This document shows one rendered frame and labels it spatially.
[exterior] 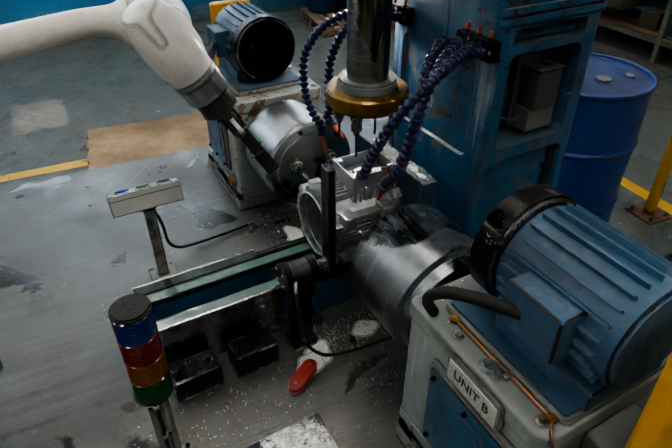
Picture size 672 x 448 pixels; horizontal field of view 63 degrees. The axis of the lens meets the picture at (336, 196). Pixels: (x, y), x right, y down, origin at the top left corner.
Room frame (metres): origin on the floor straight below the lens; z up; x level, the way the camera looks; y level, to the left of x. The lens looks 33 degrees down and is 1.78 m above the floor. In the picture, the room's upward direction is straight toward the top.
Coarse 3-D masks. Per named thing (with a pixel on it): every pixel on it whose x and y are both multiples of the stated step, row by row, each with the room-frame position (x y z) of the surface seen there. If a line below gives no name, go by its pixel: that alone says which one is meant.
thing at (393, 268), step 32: (384, 224) 0.86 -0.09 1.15; (416, 224) 0.84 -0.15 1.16; (448, 224) 0.85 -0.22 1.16; (352, 256) 0.86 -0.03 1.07; (384, 256) 0.79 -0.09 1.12; (416, 256) 0.76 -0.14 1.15; (448, 256) 0.75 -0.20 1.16; (384, 288) 0.74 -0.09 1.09; (416, 288) 0.71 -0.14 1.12; (384, 320) 0.72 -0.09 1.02
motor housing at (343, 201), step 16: (304, 192) 1.08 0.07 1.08; (320, 192) 1.04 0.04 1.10; (336, 192) 1.04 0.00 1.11; (304, 208) 1.12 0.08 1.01; (320, 208) 1.01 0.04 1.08; (336, 208) 1.02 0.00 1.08; (352, 208) 1.03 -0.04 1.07; (368, 208) 1.04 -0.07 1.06; (304, 224) 1.10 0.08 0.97; (320, 224) 1.11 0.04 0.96; (336, 224) 0.99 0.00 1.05; (368, 224) 1.01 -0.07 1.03; (320, 240) 1.07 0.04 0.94; (352, 240) 0.99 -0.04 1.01; (320, 256) 1.02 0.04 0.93
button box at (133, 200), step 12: (168, 180) 1.15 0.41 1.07; (132, 192) 1.09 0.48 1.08; (144, 192) 1.10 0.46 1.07; (156, 192) 1.11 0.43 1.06; (168, 192) 1.12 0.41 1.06; (180, 192) 1.13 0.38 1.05; (120, 204) 1.07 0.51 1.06; (132, 204) 1.08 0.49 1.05; (144, 204) 1.09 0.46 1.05; (156, 204) 1.10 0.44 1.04; (120, 216) 1.05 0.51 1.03
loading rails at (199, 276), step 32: (256, 256) 1.04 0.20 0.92; (288, 256) 1.04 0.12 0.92; (160, 288) 0.93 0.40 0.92; (192, 288) 0.93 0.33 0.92; (224, 288) 0.96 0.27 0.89; (256, 288) 0.93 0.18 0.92; (320, 288) 0.97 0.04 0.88; (352, 288) 1.01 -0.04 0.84; (160, 320) 0.83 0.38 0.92; (192, 320) 0.82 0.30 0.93; (224, 320) 0.85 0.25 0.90; (256, 320) 0.88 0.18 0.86; (288, 320) 0.93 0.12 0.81; (320, 320) 0.93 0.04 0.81; (192, 352) 0.81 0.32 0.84
